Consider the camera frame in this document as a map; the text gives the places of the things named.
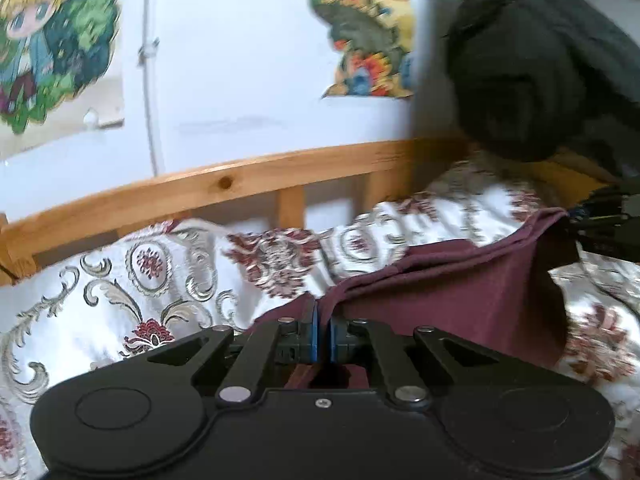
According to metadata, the white wall pipe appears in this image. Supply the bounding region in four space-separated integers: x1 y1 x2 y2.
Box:
136 0 167 178

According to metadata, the floral white bedspread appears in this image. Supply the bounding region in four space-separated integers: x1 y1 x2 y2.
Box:
0 160 640 480

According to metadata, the black hanging garment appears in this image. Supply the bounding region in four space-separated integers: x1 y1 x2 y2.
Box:
441 0 640 183

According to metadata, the wooden bed rail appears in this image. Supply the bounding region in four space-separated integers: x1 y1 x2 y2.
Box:
0 134 623 288

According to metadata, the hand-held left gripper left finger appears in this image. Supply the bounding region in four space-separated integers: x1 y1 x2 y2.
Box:
120 300 320 407

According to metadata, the blond cartoon figure poster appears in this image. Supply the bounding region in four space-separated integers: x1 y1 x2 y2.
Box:
0 0 127 158

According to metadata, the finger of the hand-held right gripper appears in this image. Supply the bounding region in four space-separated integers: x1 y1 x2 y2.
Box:
565 209 626 236

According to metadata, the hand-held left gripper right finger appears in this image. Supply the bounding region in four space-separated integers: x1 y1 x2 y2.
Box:
327 307 526 408

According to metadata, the maroon long-sleeve shirt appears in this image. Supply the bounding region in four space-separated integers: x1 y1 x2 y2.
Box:
247 207 583 393

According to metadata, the colourful landscape poster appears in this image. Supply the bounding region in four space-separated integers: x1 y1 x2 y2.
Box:
306 0 418 102

